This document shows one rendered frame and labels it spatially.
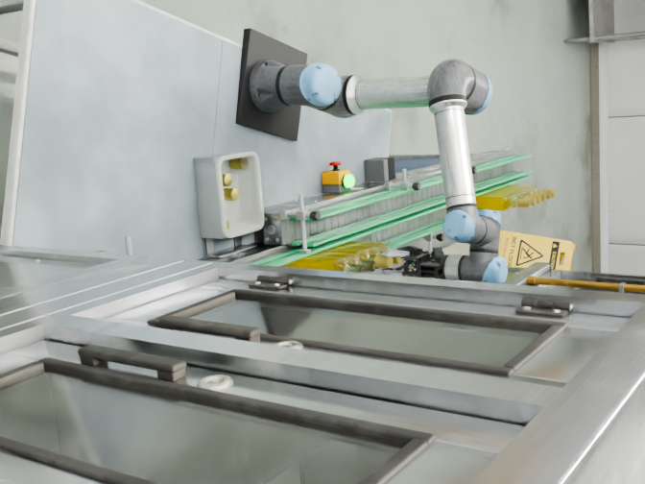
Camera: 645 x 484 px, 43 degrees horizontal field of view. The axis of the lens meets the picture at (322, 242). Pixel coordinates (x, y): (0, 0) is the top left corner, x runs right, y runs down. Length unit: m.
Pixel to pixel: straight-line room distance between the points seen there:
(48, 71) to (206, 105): 0.52
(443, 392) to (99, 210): 1.41
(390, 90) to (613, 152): 5.90
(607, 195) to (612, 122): 0.69
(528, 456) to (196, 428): 0.29
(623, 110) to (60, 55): 6.60
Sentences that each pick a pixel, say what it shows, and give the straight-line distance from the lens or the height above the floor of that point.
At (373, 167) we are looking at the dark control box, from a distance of 2.92.
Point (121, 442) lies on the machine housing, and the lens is 0.74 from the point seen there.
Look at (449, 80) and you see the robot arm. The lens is 2.09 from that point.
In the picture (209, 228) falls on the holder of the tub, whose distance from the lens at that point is 2.24.
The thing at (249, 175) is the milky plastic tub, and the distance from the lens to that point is 2.32.
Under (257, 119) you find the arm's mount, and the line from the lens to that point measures 2.43.
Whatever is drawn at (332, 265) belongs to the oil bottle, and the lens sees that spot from 2.22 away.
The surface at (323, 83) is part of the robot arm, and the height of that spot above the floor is 1.00.
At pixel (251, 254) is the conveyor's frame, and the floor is 0.87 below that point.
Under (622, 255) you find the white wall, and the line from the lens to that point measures 8.23.
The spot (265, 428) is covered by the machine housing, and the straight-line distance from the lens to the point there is 0.72.
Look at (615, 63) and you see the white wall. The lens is 8.06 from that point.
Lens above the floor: 2.29
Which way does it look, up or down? 34 degrees down
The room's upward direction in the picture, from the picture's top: 93 degrees clockwise
